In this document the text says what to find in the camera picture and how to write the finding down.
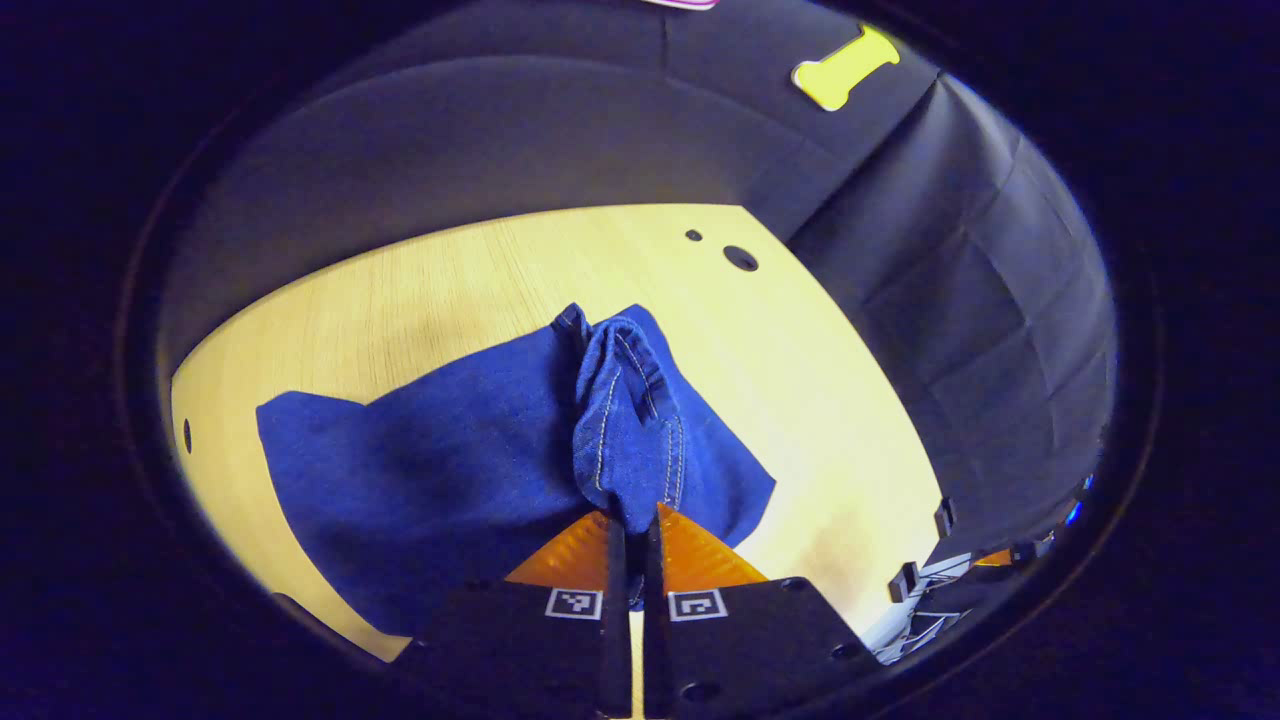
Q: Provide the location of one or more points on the blue denim jeans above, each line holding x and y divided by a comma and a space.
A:
450, 470

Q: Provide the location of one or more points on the black backdrop cloth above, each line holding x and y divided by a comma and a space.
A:
560, 120

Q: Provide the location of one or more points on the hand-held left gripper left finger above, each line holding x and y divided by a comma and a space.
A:
616, 640

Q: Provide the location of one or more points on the black table clamp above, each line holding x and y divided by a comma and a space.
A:
944, 517
903, 581

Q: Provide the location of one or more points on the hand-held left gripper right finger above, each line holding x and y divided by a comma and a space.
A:
656, 650

